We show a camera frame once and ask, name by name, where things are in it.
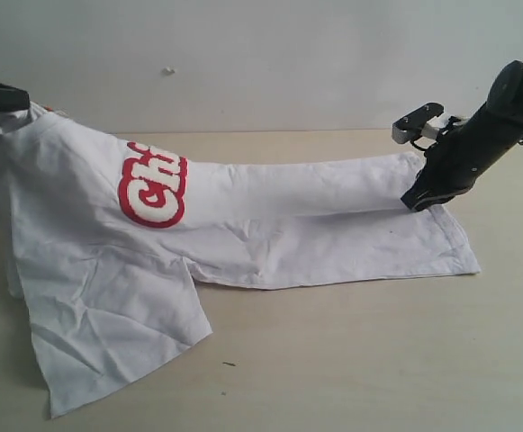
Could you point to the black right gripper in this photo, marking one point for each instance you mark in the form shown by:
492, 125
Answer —
458, 159

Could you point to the white t-shirt red lettering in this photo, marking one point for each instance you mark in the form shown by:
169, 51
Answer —
106, 239

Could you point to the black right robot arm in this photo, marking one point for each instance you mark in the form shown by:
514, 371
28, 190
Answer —
504, 100

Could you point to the small white wall hook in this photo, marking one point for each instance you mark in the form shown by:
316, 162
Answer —
168, 71

